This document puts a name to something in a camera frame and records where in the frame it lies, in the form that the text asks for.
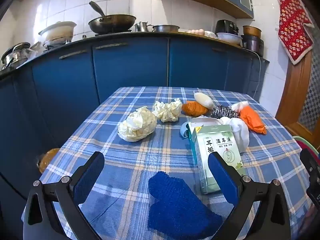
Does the light blue face mask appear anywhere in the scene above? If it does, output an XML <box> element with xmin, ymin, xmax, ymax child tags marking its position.
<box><xmin>180</xmin><ymin>122</ymin><xmax>192</xmax><ymax>139</ymax></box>

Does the white power cable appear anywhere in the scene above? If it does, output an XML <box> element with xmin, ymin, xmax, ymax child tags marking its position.
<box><xmin>246</xmin><ymin>50</ymin><xmax>262</xmax><ymax>98</ymax></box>

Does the stainless steel pot with lid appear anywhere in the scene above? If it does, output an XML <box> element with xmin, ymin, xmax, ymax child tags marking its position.
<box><xmin>1</xmin><ymin>42</ymin><xmax>32</xmax><ymax>69</ymax></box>

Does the white crumpled cloth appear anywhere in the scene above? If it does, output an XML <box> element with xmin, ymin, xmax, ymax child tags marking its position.
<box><xmin>220</xmin><ymin>116</ymin><xmax>250</xmax><ymax>154</ymax></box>

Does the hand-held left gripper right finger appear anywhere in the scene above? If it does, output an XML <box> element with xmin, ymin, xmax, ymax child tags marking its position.
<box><xmin>207</xmin><ymin>151</ymin><xmax>292</xmax><ymax>240</ymax></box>

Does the dark steel wok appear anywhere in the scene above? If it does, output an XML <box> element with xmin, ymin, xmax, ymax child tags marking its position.
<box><xmin>88</xmin><ymin>1</ymin><xmax>137</xmax><ymax>34</ymax></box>

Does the steel kettle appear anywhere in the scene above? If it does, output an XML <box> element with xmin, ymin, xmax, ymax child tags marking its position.
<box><xmin>135</xmin><ymin>22</ymin><xmax>154</xmax><ymax>32</ymax></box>

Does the brown pot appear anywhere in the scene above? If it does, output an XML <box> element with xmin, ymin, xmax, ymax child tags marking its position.
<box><xmin>242</xmin><ymin>25</ymin><xmax>262</xmax><ymax>37</ymax></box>

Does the clear white plastic bag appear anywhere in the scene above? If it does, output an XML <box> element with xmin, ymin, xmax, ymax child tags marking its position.
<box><xmin>231</xmin><ymin>101</ymin><xmax>249</xmax><ymax>112</ymax></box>

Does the steel wool scrubber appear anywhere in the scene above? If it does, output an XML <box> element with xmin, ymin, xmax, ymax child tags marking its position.
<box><xmin>210</xmin><ymin>105</ymin><xmax>240</xmax><ymax>119</ymax></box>

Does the white clay pot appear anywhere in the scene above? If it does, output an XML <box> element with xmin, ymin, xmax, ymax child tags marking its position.
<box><xmin>38</xmin><ymin>21</ymin><xmax>77</xmax><ymax>42</ymax></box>

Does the small crumpled cream paper ball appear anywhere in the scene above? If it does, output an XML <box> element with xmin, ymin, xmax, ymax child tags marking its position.
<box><xmin>152</xmin><ymin>98</ymin><xmax>183</xmax><ymax>123</ymax></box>

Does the red quilted cloth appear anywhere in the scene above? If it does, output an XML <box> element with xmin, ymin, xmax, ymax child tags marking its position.
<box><xmin>277</xmin><ymin>0</ymin><xmax>314</xmax><ymax>65</ymax></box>

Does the black air fryer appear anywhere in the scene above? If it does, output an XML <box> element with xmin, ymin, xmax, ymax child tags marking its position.
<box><xmin>215</xmin><ymin>19</ymin><xmax>239</xmax><ymax>35</ymax></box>

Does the round orange plastic bag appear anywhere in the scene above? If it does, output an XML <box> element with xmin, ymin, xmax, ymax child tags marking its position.
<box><xmin>181</xmin><ymin>100</ymin><xmax>208</xmax><ymax>117</ymax></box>

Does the blue kitchen cabinet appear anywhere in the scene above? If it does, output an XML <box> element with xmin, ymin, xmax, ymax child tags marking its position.
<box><xmin>0</xmin><ymin>36</ymin><xmax>270</xmax><ymax>205</ymax></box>

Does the cream mesh sponge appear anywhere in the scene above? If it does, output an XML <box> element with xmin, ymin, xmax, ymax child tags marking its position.
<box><xmin>194</xmin><ymin>92</ymin><xmax>214</xmax><ymax>110</ymax></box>

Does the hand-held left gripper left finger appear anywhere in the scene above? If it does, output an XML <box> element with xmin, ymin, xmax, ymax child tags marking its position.
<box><xmin>22</xmin><ymin>151</ymin><xmax>105</xmax><ymax>240</ymax></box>

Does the blue knitted scrub cloth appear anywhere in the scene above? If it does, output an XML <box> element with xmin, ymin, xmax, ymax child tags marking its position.
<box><xmin>148</xmin><ymin>171</ymin><xmax>224</xmax><ymax>239</ymax></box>

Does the wooden door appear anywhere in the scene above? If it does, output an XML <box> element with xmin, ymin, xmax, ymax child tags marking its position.
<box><xmin>275</xmin><ymin>47</ymin><xmax>320</xmax><ymax>143</ymax></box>

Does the large crumpled cream paper ball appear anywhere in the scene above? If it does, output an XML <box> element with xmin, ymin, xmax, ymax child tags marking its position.
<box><xmin>118</xmin><ymin>106</ymin><xmax>157</xmax><ymax>142</ymax></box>

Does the blue plaid tablecloth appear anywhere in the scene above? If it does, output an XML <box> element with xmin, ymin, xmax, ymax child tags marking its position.
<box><xmin>21</xmin><ymin>87</ymin><xmax>320</xmax><ymax>240</ymax></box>

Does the steel basin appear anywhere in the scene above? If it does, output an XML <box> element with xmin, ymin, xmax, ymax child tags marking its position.
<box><xmin>151</xmin><ymin>25</ymin><xmax>180</xmax><ymax>33</ymax></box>

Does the green medicine box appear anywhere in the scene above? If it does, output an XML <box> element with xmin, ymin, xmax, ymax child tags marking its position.
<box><xmin>188</xmin><ymin>124</ymin><xmax>247</xmax><ymax>195</ymax></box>

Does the white medicine box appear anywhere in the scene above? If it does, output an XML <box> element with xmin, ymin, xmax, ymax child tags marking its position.
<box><xmin>187</xmin><ymin>117</ymin><xmax>222</xmax><ymax>135</ymax></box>

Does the white enamel basin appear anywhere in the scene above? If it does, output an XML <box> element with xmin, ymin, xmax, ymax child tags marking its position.
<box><xmin>216</xmin><ymin>32</ymin><xmax>243</xmax><ymax>46</ymax></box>

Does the chair with red cushion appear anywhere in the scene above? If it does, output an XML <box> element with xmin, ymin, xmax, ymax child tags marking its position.
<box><xmin>291</xmin><ymin>135</ymin><xmax>320</xmax><ymax>155</ymax></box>

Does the long orange plastic bag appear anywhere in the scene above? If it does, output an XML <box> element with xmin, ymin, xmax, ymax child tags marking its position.
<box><xmin>239</xmin><ymin>105</ymin><xmax>267</xmax><ymax>134</ymax></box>

